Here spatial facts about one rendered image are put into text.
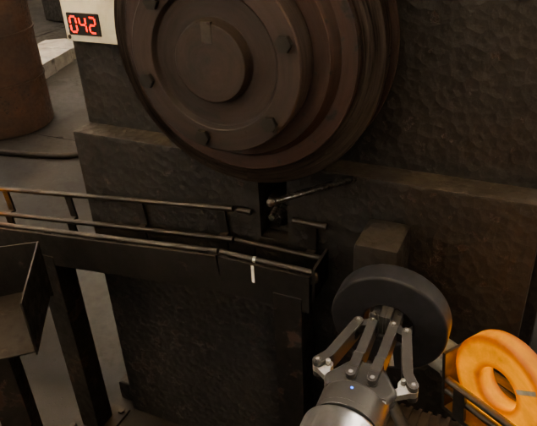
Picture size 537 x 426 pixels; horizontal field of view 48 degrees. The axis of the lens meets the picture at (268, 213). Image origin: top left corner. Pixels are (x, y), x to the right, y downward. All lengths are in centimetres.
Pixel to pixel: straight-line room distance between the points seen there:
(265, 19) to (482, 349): 55
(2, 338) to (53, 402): 74
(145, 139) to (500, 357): 80
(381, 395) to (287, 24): 48
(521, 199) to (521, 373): 31
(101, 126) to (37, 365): 98
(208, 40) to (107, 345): 141
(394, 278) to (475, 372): 24
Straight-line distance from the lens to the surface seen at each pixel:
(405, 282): 78
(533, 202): 106
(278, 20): 84
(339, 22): 89
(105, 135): 135
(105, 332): 218
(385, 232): 107
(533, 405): 91
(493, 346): 91
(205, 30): 89
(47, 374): 209
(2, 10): 377
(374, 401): 69
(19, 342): 125
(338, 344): 76
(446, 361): 97
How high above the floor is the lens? 137
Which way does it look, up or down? 30 degrees down
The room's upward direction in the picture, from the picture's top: 3 degrees counter-clockwise
